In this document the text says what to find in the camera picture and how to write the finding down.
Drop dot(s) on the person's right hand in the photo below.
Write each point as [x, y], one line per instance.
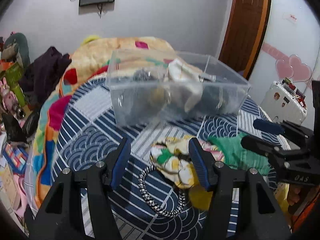
[294, 197]

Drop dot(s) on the pink plush bunny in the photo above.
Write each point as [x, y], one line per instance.
[6, 95]

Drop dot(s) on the green cardboard box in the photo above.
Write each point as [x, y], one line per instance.
[13, 80]

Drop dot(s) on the brown wooden door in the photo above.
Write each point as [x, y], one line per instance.
[246, 25]

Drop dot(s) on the dark purple garment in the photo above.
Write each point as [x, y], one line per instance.
[45, 75]

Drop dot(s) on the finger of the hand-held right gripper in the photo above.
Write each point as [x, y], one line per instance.
[268, 127]
[257, 145]

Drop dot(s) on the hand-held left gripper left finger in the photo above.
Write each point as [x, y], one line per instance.
[121, 161]

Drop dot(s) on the white suitcase with stickers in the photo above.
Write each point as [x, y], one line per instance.
[282, 105]

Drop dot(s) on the dark blue cloth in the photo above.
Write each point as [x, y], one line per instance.
[212, 95]

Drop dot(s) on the yellow floral cloth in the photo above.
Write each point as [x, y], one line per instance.
[172, 166]

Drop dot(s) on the clear plastic storage box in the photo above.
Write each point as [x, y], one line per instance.
[135, 105]

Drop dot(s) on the white wall label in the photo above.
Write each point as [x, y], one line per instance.
[290, 18]

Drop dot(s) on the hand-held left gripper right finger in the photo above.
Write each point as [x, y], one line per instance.
[199, 165]

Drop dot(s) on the colourful patchwork blanket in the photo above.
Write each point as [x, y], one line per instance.
[85, 55]

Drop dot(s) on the grey green plush toy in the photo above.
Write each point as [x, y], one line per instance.
[18, 47]

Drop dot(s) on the white cloth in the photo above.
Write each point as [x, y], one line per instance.
[183, 80]

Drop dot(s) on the pink heart wall sticker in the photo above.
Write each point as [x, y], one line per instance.
[297, 70]

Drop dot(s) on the person's right forearm orange sleeve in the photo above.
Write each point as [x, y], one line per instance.
[308, 213]

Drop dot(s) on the black bag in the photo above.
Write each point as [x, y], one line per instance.
[17, 127]

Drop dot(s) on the blue patterned bed sheet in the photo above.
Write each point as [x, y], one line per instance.
[82, 122]

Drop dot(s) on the green cloth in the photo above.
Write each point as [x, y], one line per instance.
[232, 152]

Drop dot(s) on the dark grey cloth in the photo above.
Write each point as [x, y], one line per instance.
[142, 76]

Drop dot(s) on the colourful flat box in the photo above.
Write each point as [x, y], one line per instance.
[15, 156]

